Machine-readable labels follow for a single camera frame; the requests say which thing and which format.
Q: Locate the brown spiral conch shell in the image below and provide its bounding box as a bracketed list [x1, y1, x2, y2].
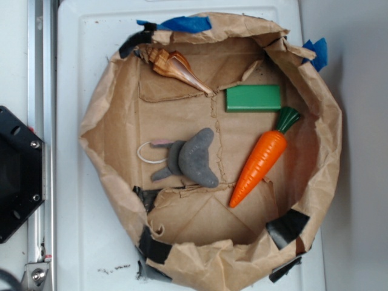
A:
[145, 47, 213, 95]

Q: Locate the grey plush toy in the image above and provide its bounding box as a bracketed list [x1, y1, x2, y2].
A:
[136, 128, 219, 189]

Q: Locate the green wooden block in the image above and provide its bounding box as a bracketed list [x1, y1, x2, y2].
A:
[226, 85, 281, 113]

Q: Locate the orange toy carrot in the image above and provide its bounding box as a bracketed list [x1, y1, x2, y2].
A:
[229, 107, 301, 208]

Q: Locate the brown paper bag tray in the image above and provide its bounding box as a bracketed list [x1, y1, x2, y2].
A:
[79, 13, 342, 290]

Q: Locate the black tape lower left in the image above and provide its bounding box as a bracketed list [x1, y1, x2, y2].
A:
[138, 227, 172, 264]

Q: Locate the black tape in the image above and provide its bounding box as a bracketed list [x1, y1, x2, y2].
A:
[138, 227, 172, 264]
[266, 209, 310, 250]

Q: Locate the blue tape piece top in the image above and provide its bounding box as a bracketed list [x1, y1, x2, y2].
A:
[136, 16, 212, 33]

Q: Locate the blue tape piece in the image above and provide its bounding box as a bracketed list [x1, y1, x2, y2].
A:
[302, 38, 328, 72]
[136, 16, 212, 33]

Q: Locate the black tape lower right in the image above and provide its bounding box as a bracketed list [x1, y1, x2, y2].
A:
[266, 209, 310, 250]

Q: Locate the white plastic tray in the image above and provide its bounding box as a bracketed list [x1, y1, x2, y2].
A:
[56, 0, 327, 291]

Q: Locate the blue tape piece right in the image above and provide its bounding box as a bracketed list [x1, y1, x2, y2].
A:
[302, 38, 328, 72]

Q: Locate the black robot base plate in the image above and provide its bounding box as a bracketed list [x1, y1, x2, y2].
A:
[1, 105, 44, 244]

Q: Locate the aluminium extrusion rail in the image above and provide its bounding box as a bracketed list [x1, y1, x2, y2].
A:
[27, 1, 60, 290]

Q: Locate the metal corner bracket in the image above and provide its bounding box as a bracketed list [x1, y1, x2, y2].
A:
[21, 262, 50, 291]

